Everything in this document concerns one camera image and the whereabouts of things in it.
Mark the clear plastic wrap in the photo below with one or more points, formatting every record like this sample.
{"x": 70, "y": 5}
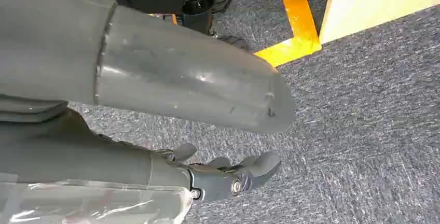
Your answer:
{"x": 103, "y": 203}

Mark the yellow floor tape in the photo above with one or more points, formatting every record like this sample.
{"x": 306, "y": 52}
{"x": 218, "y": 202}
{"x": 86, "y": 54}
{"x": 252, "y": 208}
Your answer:
{"x": 296, "y": 13}

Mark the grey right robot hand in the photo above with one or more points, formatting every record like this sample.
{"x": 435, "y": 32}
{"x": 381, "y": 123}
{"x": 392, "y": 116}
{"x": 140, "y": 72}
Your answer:
{"x": 178, "y": 74}

